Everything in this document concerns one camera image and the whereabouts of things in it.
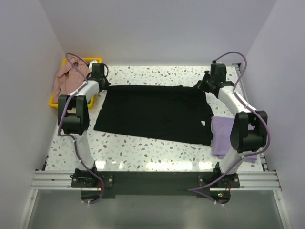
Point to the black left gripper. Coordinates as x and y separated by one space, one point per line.
106 84

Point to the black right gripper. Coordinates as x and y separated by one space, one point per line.
202 84

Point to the black t shirt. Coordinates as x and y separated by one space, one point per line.
172 113

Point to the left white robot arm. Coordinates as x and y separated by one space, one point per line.
73 115

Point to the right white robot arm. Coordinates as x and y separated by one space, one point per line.
249 132

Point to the pink t shirt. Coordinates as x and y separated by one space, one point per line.
70 77

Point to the yellow plastic bin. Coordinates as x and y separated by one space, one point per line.
90 103

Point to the folded purple t shirt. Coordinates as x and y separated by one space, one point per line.
221 130

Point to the aluminium right side rail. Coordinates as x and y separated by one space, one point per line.
259 87

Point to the aluminium rail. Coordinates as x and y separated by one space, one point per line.
61 180
259 87

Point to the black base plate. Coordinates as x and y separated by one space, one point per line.
102 191

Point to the aluminium front rail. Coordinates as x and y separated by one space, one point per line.
61 180

